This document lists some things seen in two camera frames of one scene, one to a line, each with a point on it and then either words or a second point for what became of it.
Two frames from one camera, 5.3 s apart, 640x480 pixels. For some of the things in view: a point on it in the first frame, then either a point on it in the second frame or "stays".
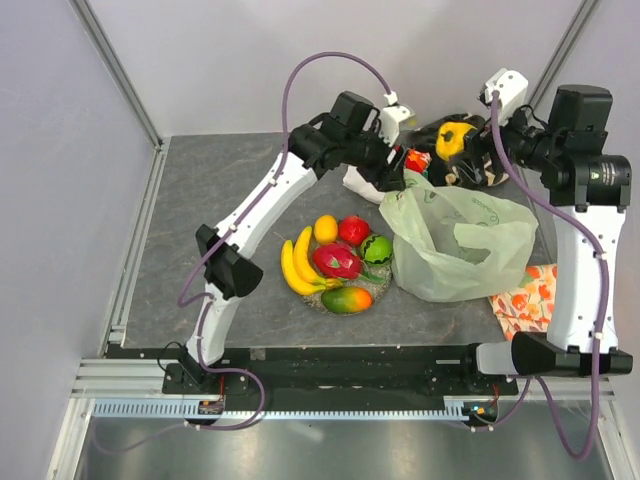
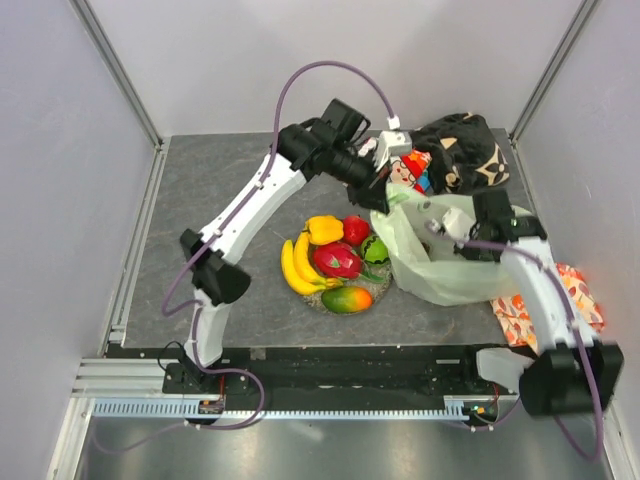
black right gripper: (477, 145) -> (464, 250)
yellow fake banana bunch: (296, 267) stays
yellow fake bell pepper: (450, 138) -> (324, 229)
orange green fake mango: (347, 300) stays
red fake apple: (353, 230) stays
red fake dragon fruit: (341, 261) stays
